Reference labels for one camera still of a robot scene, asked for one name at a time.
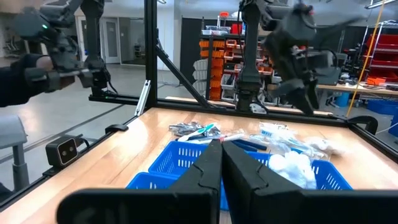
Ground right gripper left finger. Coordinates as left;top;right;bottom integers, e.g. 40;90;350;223
57;139;223;224

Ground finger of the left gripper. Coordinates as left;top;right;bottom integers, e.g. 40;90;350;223
306;79;320;110
287;86;315;116

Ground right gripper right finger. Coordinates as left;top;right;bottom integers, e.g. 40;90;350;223
221;141;398;224

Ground blue white toothbrush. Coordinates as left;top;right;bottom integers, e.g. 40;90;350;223
259;123;326;158

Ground dark blue comb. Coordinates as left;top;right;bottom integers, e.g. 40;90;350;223
231;142;261;152
232;139;268;151

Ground green white toothbrush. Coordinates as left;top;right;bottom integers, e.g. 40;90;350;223
177;123;218;143

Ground red white toothbrush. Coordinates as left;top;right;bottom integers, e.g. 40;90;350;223
186;133;246;145

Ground person's forearm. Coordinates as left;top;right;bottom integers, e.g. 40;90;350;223
0;54;63;108

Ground grey equipment box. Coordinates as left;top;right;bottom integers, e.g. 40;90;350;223
315;51;343;86

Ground blue bucket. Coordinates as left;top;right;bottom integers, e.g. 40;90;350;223
335;91;351;108

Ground wooden workbench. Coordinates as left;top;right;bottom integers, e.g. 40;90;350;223
317;81;398;98

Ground black table clamp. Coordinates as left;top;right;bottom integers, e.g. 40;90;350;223
104;124;129;135
347;115;379;136

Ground blue storage bins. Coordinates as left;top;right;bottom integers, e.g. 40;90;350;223
366;98;398;138

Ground red bin shelf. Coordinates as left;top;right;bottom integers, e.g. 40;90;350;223
362;21;398;86

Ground black partition panel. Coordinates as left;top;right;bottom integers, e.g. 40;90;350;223
180;17;218;85

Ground grey door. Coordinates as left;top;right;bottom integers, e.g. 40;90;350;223
101;17;122;65

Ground person's hand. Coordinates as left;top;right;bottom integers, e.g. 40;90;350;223
34;55;77;93

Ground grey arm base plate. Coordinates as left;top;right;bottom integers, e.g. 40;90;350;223
249;102;269;114

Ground yellow hanging cord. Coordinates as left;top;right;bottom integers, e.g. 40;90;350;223
345;0;386;118

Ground silver angled frame bracket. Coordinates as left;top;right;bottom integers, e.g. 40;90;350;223
134;79;152;117

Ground black camera cable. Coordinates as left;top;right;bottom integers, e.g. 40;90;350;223
75;134;91;149

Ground black table-level camera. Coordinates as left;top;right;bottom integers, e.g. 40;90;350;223
45;136;78;168

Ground black aluminium table frame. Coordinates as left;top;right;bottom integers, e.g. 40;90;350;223
0;0;398;212

